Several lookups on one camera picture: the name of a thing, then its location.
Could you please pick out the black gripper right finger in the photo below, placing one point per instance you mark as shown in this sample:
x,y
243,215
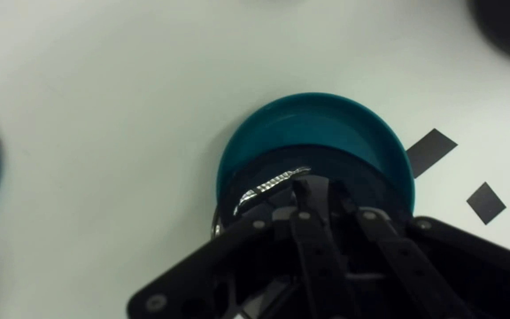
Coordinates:
x,y
420,272

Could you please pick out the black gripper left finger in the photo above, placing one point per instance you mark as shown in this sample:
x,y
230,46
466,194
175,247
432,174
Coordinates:
x,y
319,249

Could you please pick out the black toy pot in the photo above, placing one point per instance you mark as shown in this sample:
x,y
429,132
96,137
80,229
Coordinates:
x,y
508,29

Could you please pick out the small black tape mark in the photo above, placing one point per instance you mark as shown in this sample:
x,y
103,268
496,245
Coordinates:
x,y
432,153

